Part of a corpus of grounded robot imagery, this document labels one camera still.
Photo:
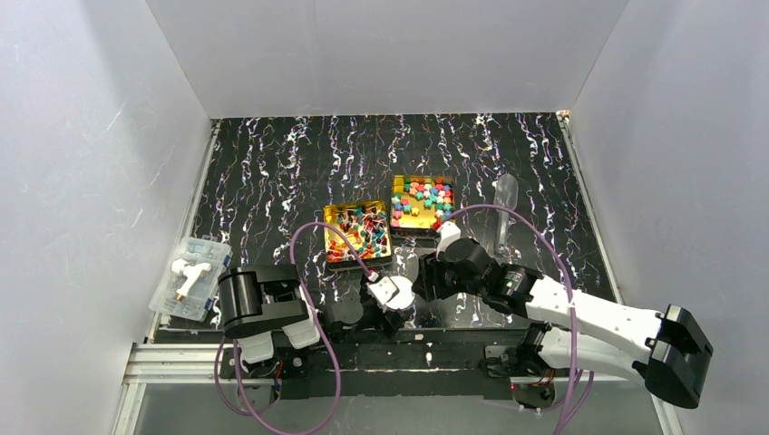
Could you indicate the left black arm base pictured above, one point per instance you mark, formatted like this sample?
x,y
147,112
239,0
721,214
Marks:
x,y
284,365

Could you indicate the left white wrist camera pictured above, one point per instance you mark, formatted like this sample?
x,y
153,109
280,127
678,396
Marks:
x,y
384,291

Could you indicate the tin tray of lollipops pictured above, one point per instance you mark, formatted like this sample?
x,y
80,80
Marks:
x,y
364,228

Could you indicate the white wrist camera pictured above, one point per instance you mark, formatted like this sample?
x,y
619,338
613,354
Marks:
x,y
447,233
384,291

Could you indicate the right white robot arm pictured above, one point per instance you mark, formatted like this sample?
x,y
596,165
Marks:
x,y
668,352

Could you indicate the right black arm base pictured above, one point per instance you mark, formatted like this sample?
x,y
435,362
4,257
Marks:
x,y
531,379

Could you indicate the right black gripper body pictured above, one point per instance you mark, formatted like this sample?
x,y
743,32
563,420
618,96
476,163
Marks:
x,y
431,274

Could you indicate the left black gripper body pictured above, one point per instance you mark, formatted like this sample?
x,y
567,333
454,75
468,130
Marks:
x,y
373,308

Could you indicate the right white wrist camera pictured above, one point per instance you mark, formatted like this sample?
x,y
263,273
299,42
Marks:
x,y
447,233

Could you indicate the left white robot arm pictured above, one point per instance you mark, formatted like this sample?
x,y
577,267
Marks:
x,y
258,301

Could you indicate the translucent plastic scoop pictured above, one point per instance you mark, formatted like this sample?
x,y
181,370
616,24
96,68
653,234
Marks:
x,y
505,197

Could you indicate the white round jar lid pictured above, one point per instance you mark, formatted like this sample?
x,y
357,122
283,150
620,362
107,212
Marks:
x,y
403,297

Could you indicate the clear plastic box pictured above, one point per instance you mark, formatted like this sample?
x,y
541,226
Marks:
x,y
190,280

